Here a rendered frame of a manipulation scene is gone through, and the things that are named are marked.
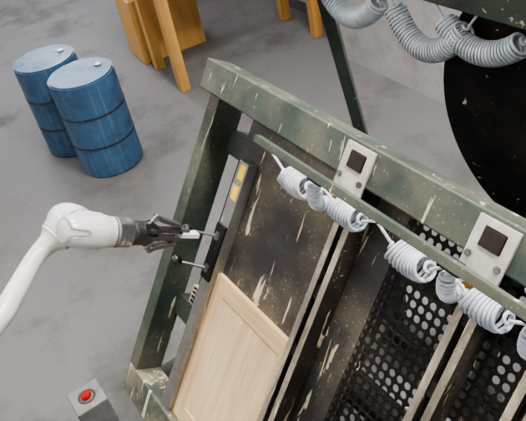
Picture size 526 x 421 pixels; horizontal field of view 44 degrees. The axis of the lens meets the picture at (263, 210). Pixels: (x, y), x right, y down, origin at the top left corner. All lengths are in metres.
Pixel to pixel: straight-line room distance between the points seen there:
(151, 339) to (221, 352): 0.44
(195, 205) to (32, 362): 2.13
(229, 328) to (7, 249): 3.19
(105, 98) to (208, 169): 2.92
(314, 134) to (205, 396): 1.00
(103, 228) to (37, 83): 3.78
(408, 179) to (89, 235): 0.87
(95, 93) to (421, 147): 2.45
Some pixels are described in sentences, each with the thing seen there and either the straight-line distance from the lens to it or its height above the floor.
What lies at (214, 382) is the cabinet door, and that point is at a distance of 2.22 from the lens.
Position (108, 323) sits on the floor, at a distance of 4.14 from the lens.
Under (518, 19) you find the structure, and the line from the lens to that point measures 1.68.
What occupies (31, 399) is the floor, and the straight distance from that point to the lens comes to 3.99.
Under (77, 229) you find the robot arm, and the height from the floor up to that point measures 1.78.
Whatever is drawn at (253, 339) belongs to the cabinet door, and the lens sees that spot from 2.04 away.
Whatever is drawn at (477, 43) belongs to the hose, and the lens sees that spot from 1.78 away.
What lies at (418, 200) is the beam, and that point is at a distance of 1.49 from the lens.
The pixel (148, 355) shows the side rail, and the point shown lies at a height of 0.94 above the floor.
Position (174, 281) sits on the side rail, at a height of 1.21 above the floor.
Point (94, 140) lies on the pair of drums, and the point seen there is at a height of 0.36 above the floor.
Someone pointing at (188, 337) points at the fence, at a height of 1.15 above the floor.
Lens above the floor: 2.81
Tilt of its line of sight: 38 degrees down
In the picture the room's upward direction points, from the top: 13 degrees counter-clockwise
